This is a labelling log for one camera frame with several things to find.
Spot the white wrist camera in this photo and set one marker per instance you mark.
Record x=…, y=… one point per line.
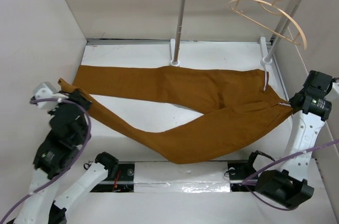
x=334, y=93
x=46, y=91

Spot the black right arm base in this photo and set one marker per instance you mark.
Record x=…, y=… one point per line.
x=237, y=171

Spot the beige wooden clothes hanger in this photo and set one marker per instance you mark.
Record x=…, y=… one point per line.
x=271, y=8

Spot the silver foil tape strip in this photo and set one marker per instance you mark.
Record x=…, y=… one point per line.
x=166, y=177

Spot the white metal clothes rack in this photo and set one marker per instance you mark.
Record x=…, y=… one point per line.
x=287, y=29

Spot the brown trousers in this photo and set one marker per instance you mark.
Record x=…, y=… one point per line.
x=237, y=107

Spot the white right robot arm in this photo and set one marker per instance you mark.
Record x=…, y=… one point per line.
x=284, y=181

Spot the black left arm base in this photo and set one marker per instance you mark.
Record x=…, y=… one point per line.
x=123, y=182

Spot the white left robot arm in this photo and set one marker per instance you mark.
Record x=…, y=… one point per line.
x=52, y=161

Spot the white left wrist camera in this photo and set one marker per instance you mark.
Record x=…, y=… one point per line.
x=46, y=91

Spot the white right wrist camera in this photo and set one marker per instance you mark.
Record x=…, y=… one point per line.
x=334, y=93

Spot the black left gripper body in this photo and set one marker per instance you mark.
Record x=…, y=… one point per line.
x=87, y=103

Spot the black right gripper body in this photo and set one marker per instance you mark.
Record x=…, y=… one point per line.
x=291, y=101

